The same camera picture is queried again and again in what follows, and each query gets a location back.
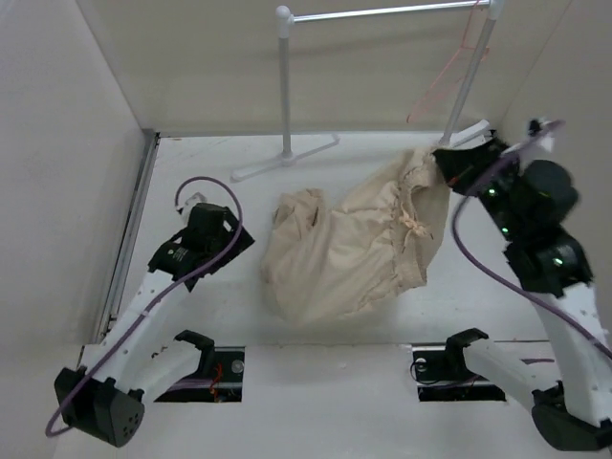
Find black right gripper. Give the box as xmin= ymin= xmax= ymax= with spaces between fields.
xmin=435 ymin=137 xmax=525 ymax=240

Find beige cargo trousers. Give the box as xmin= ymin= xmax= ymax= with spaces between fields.
xmin=261 ymin=148 xmax=450 ymax=326

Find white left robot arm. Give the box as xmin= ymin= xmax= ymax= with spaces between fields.
xmin=52 ymin=203 xmax=254 ymax=448

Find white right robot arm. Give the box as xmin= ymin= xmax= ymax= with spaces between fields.
xmin=433 ymin=142 xmax=611 ymax=452

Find white clothes rack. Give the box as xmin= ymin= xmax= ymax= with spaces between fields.
xmin=229 ymin=1 xmax=504 ymax=183

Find pink wire hanger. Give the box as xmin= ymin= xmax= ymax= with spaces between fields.
xmin=405 ymin=1 xmax=485 ymax=124

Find aluminium left table rail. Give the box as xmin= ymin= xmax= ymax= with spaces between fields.
xmin=91 ymin=129 xmax=161 ymax=343

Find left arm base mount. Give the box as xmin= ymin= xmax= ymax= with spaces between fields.
xmin=156 ymin=347 xmax=246 ymax=404

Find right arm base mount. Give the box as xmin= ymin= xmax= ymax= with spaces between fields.
xmin=409 ymin=344 xmax=507 ymax=403

